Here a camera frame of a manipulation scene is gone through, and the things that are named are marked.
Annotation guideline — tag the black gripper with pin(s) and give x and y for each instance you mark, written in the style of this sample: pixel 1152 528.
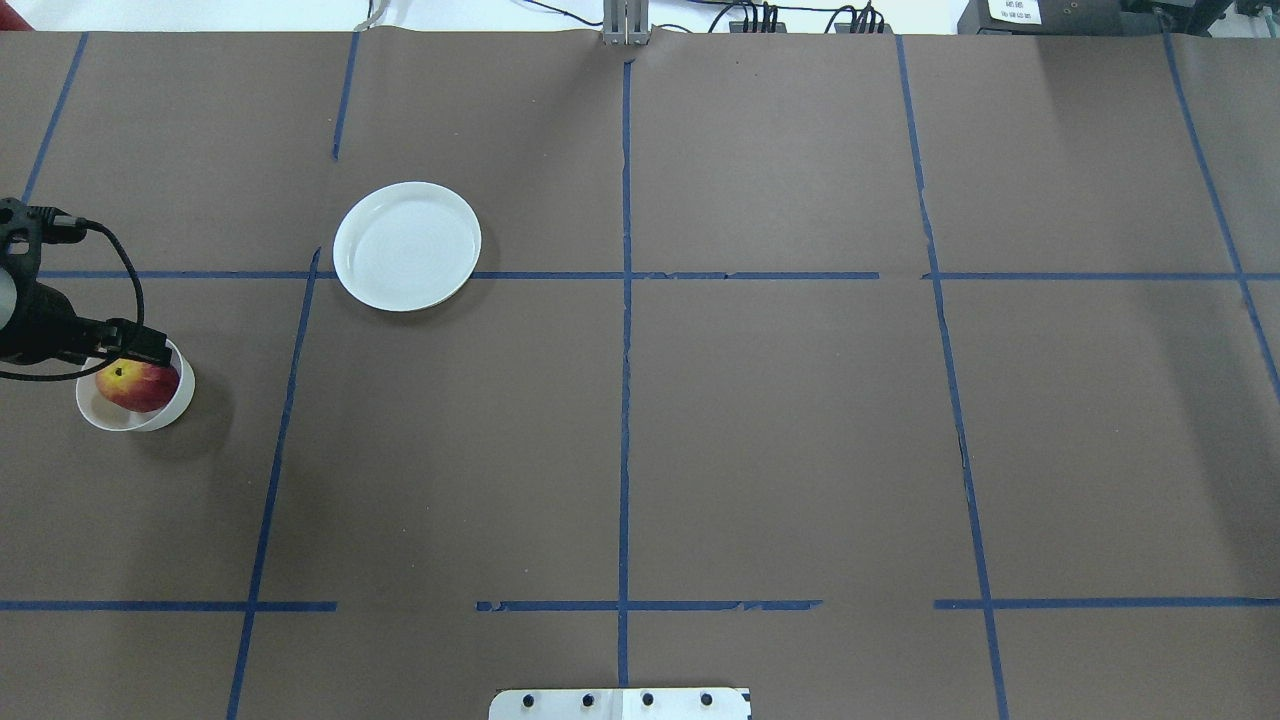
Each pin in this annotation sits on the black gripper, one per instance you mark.
pixel 48 326

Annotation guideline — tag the red yellow apple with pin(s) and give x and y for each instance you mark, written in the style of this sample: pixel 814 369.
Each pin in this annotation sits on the red yellow apple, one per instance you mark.
pixel 137 387

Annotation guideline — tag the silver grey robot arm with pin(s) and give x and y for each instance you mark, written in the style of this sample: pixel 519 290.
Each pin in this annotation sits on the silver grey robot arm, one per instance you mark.
pixel 38 324

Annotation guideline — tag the white bowl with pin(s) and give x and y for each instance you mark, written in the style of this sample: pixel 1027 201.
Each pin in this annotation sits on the white bowl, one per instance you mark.
pixel 101 414

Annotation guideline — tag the white round plate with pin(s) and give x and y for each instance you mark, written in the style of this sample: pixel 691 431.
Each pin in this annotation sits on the white round plate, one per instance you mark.
pixel 407 246

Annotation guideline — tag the brown paper table cover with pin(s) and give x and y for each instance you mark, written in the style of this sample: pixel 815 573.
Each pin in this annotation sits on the brown paper table cover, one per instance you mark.
pixel 890 377

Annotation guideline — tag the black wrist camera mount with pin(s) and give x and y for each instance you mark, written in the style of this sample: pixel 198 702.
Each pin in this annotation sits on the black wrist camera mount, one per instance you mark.
pixel 26 228

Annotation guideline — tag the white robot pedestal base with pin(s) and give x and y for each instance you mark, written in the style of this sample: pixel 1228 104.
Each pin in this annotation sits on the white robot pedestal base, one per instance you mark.
pixel 623 703

